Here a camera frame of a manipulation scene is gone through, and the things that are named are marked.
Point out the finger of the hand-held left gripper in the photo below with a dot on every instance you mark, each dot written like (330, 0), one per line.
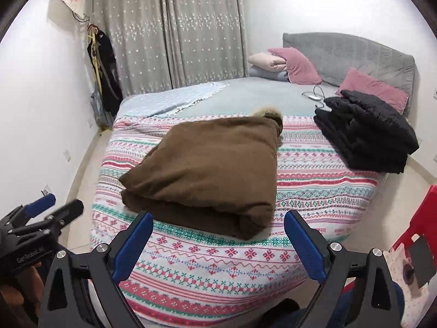
(41, 203)
(68, 210)

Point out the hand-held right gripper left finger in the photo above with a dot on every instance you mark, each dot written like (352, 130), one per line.
(133, 242)

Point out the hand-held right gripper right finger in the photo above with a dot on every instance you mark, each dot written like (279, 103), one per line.
(304, 242)

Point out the brown coat with fur collar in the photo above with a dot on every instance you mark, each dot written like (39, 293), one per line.
(211, 170)

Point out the hanging black clothes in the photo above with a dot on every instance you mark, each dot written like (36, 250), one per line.
(105, 75)

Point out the person's left hand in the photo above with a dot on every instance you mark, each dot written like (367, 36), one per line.
(13, 295)

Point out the person's leg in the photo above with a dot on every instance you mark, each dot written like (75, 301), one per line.
(297, 316)

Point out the red green patterned blanket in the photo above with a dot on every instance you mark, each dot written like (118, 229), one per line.
(222, 266)

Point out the grey blue hanging bag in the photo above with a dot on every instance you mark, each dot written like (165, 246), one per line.
(99, 109)

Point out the black flat device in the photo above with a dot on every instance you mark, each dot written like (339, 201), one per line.
(421, 259)

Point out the red plastic chair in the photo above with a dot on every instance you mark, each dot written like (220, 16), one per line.
(428, 218)

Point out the folded black puffer jacket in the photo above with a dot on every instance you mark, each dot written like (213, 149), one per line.
(368, 133)

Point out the white dotted cloth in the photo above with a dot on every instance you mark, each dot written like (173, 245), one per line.
(420, 304)

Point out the grey checked tasselled throw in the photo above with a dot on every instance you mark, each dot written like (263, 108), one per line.
(170, 99)

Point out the bed with grey sheet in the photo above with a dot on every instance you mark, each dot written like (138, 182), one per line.
(266, 95)

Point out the pink pillow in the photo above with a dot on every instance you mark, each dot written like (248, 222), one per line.
(300, 66)
(372, 87)

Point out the grey folded pillow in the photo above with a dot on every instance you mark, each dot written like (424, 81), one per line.
(266, 74)

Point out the grey starred curtain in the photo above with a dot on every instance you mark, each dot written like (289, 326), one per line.
(133, 34)
(205, 27)

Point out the grey padded headboard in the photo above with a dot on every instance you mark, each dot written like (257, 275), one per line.
(348, 54)

